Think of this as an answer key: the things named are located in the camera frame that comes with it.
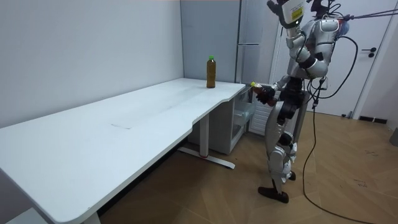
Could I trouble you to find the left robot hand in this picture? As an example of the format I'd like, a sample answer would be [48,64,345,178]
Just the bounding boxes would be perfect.
[266,0,308,30]

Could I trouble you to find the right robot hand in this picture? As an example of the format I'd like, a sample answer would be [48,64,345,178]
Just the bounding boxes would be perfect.
[255,85,277,105]

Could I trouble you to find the brown tea bottle yellow cap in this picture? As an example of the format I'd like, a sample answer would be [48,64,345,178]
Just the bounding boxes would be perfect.
[250,81,278,108]

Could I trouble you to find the robot body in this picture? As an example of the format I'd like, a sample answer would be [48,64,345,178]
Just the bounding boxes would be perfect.
[281,0,351,124]

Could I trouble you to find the robot legs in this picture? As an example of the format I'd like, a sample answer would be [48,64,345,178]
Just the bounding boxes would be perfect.
[257,99,309,205]

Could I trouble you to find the brown tea bottle green cap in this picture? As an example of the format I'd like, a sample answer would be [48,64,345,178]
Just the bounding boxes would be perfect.
[206,55,217,89]

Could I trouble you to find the grey fridge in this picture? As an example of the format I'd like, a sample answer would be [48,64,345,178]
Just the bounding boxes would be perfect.
[180,0,282,137]

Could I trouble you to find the white room door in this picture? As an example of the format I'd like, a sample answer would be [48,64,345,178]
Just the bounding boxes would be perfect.
[306,0,398,118]

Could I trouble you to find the white desk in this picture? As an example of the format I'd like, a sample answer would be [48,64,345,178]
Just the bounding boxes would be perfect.
[0,77,246,224]

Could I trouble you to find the black floor cable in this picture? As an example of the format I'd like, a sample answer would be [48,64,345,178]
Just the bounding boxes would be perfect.
[302,35,379,224]

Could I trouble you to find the cable bundle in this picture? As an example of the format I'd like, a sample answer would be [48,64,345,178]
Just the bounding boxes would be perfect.
[341,8,398,22]

